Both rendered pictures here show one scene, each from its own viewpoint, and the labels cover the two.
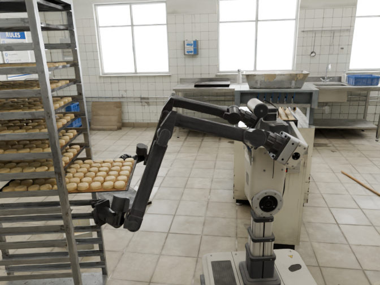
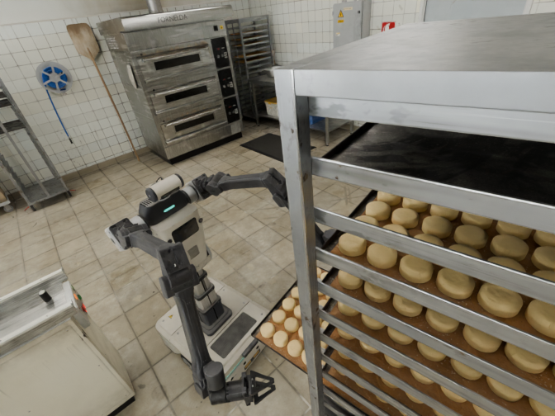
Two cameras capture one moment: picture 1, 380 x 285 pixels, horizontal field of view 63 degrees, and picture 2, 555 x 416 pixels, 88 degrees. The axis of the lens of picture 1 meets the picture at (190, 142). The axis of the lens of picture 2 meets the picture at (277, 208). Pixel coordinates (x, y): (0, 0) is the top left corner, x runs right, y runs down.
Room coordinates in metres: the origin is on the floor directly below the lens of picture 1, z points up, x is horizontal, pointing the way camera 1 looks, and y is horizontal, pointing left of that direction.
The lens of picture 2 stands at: (2.00, 0.83, 1.88)
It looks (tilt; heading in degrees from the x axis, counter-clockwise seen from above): 34 degrees down; 224
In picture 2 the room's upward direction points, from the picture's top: 8 degrees counter-clockwise
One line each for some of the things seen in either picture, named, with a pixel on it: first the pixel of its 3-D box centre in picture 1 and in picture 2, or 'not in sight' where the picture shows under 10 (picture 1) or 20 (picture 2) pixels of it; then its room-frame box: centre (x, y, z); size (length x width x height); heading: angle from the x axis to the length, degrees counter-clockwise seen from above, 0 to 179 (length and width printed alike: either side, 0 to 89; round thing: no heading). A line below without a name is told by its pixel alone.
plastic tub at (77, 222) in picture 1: (78, 233); not in sight; (2.27, 0.97, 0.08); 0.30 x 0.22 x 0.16; 21
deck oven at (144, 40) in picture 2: not in sight; (184, 87); (-0.77, -3.61, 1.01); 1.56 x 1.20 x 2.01; 171
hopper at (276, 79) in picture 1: (274, 80); not in sight; (2.89, -0.80, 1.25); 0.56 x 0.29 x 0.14; 80
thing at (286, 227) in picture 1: (275, 182); (30, 386); (2.39, -0.71, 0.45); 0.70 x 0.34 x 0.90; 170
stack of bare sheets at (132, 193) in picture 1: (121, 198); not in sight; (3.02, 0.76, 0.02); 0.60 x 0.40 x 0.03; 37
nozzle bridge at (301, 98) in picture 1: (273, 105); not in sight; (2.89, -0.80, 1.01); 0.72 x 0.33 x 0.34; 80
